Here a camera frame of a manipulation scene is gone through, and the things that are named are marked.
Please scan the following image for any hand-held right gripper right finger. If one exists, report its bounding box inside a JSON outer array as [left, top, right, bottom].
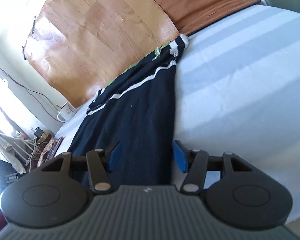
[[172, 140, 253, 194]]

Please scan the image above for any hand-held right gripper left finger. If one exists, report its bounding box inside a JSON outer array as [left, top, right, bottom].
[[41, 141, 121, 194]]

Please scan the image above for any black sweater with white stripes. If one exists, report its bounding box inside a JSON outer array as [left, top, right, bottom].
[[70, 34, 190, 188]]

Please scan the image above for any green knit sweater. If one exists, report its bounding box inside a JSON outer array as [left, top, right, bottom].
[[107, 42, 172, 85]]

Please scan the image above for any white enamel mug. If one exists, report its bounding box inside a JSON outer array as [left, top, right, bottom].
[[56, 102, 77, 122]]

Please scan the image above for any black power adapter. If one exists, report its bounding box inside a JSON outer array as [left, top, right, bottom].
[[34, 127, 47, 140]]

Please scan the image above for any striped blue bed sheet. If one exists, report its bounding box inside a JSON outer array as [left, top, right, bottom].
[[54, 5, 300, 225]]

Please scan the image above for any black box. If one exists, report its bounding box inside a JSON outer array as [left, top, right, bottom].
[[0, 157, 21, 192]]

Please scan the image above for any brown seat mat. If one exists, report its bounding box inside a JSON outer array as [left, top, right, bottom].
[[145, 0, 262, 36]]

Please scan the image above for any thin dark wall cable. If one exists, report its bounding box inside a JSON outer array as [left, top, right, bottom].
[[0, 64, 59, 118]]

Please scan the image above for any wood-grain wall sheet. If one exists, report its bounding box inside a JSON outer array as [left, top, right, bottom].
[[22, 0, 180, 108]]

